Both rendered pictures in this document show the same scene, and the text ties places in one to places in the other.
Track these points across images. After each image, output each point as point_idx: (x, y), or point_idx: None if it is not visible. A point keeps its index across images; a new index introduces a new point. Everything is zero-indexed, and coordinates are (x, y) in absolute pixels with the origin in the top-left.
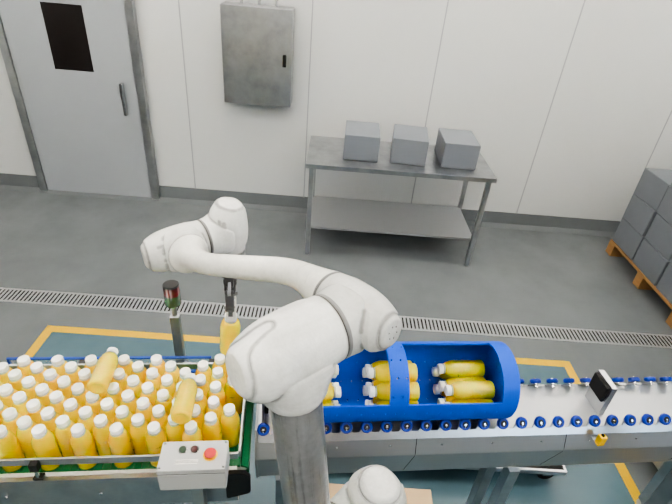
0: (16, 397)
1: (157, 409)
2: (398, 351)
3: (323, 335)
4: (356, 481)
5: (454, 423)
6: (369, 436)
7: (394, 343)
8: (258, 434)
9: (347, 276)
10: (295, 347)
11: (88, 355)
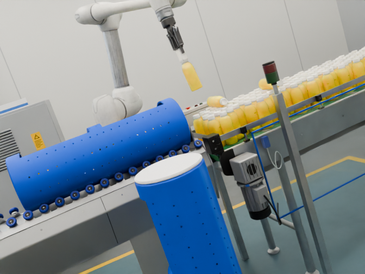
0: (299, 75)
1: (230, 101)
2: (92, 126)
3: None
4: (108, 94)
5: (64, 198)
6: None
7: (94, 129)
8: None
9: (89, 5)
10: None
11: (296, 82)
